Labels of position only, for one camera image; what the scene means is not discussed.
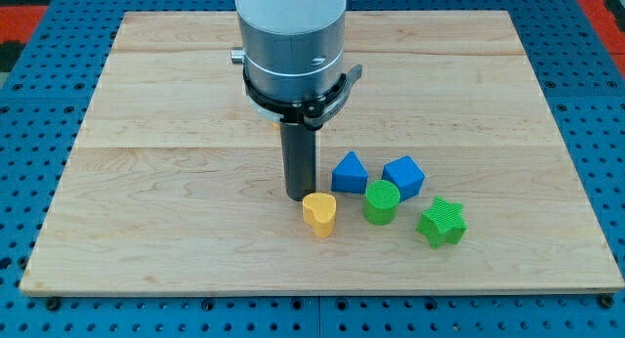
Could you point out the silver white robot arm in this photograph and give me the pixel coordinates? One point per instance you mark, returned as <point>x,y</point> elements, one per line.
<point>292,55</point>

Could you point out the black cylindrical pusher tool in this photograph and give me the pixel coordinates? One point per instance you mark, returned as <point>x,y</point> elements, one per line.
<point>299,161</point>

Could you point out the blue triangle block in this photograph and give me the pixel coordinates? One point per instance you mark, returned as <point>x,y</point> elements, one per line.
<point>349,175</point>

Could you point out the yellow heart block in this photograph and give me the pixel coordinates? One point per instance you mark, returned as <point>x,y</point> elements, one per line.
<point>319,212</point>

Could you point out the green cylinder block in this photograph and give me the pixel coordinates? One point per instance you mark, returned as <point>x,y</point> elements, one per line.
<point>380,202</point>

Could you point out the blue cube block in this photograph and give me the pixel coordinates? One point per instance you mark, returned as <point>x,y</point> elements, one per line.
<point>406,175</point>

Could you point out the light wooden board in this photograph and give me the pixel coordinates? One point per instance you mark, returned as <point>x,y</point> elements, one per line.
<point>174,186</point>

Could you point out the green star block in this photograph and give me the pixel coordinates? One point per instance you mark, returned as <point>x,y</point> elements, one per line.
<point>442,223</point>

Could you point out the blue perforated metal base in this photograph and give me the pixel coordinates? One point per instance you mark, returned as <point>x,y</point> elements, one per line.
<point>48,91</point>

